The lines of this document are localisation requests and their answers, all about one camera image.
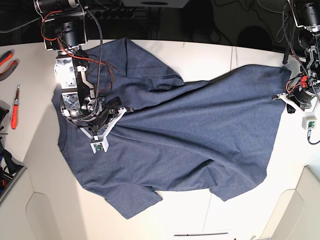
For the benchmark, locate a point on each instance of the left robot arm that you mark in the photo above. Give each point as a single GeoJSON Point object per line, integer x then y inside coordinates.
{"type": "Point", "coordinates": [306, 16]}

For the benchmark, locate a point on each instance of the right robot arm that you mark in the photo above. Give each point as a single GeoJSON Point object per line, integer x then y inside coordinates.
{"type": "Point", "coordinates": [63, 29]}

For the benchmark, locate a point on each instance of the blue grey t-shirt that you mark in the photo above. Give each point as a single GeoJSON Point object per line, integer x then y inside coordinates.
{"type": "Point", "coordinates": [182, 136]}

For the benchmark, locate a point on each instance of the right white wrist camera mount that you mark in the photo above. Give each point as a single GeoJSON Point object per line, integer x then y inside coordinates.
{"type": "Point", "coordinates": [98, 132]}

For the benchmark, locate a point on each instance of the black power strip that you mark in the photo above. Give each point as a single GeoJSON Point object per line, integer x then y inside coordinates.
{"type": "Point", "coordinates": [114, 13]}

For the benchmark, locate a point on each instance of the orange handled screwdriver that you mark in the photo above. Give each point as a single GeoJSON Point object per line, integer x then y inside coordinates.
{"type": "Point", "coordinates": [15, 111]}

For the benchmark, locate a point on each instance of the white framed tray bottom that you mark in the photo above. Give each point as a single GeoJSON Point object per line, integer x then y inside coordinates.
{"type": "Point", "coordinates": [200, 234]}

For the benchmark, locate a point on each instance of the white panel lower left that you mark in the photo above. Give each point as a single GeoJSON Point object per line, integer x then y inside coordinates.
{"type": "Point", "coordinates": [26, 214]}

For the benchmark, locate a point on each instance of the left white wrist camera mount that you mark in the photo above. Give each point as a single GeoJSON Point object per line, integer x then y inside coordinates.
{"type": "Point", "coordinates": [309, 120]}

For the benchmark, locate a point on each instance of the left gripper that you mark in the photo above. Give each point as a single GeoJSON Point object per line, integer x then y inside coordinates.
{"type": "Point", "coordinates": [301, 91]}

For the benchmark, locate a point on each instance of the orange grey pliers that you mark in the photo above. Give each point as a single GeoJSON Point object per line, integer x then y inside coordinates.
{"type": "Point", "coordinates": [11, 64]}

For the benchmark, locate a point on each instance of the dark clutter bin left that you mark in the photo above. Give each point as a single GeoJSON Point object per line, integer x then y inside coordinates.
{"type": "Point", "coordinates": [10, 168]}

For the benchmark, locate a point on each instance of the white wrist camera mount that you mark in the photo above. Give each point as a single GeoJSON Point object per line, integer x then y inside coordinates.
{"type": "Point", "coordinates": [98, 132]}
{"type": "Point", "coordinates": [309, 120]}

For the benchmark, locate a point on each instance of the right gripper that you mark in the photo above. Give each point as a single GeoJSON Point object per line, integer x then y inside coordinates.
{"type": "Point", "coordinates": [97, 121]}

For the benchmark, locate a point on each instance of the white panel lower right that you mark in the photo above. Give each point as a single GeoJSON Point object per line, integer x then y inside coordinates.
{"type": "Point", "coordinates": [296, 215]}

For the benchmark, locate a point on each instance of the white panel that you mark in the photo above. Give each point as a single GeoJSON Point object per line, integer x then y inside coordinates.
{"type": "Point", "coordinates": [26, 214]}
{"type": "Point", "coordinates": [296, 215]}

